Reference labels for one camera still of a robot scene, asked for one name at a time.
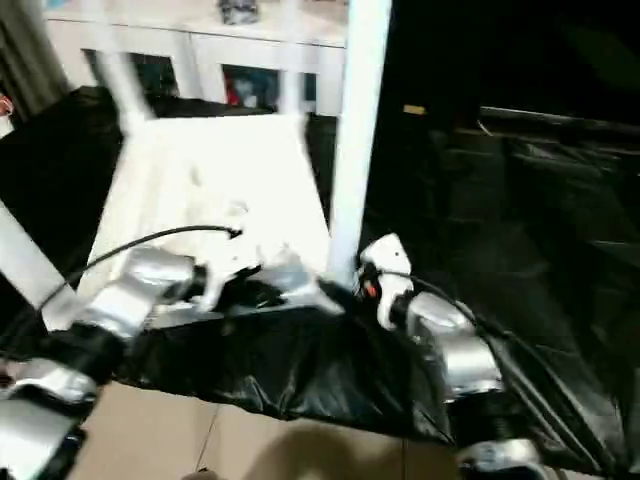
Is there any white plastic table top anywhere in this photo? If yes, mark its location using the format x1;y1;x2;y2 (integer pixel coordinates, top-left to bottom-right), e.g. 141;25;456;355
38;112;347;334

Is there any black metal bar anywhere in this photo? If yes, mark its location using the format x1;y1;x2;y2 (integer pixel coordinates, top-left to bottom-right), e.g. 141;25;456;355
477;105;640;129

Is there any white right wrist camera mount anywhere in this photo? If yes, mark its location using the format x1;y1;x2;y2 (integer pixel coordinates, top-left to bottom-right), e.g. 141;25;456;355
357;232;416;331

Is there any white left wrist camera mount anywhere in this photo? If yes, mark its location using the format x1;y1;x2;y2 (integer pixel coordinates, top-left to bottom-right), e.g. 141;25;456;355
198;238;264;312

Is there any grey curtain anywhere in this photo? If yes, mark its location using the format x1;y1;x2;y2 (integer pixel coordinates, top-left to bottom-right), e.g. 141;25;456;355
0;0;72;122

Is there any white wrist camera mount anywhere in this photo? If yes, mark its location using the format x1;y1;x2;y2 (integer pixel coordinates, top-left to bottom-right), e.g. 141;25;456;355
198;238;264;312
357;232;416;331

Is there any black mat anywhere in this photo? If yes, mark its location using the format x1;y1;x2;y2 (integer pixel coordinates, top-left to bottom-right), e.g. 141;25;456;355
0;84;640;474

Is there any white plastic table leg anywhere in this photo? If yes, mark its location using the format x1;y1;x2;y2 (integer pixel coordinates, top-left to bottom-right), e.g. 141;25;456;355
278;64;307;124
91;0;152;137
326;0;395;287
0;199;77;329

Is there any dark bundled object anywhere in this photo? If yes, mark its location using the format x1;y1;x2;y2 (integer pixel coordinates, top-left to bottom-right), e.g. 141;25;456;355
217;0;262;26

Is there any white glass-door cabinet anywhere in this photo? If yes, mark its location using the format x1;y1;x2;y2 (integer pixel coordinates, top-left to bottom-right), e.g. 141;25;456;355
46;0;350;117

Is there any black left wrist camera cable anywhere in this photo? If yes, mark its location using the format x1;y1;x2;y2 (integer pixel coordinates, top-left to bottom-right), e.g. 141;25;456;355
37;224;245;312

